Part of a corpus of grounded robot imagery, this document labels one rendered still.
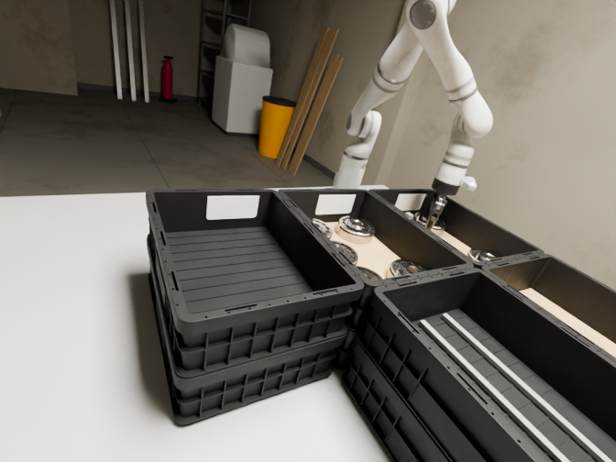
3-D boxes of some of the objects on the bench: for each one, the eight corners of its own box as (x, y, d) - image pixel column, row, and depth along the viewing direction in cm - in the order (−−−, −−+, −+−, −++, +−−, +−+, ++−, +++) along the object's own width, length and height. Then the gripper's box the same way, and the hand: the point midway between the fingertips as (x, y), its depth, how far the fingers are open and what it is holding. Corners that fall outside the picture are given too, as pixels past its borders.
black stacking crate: (146, 276, 80) (145, 234, 74) (262, 262, 95) (269, 225, 89) (174, 434, 51) (176, 383, 45) (335, 378, 66) (351, 335, 60)
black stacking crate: (335, 378, 66) (351, 335, 60) (435, 342, 81) (456, 305, 75) (524, 676, 37) (589, 646, 31) (626, 534, 52) (682, 497, 46)
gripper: (436, 169, 105) (418, 214, 112) (434, 181, 92) (413, 231, 99) (460, 176, 103) (440, 222, 110) (462, 189, 90) (439, 239, 98)
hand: (429, 222), depth 104 cm, fingers open, 5 cm apart
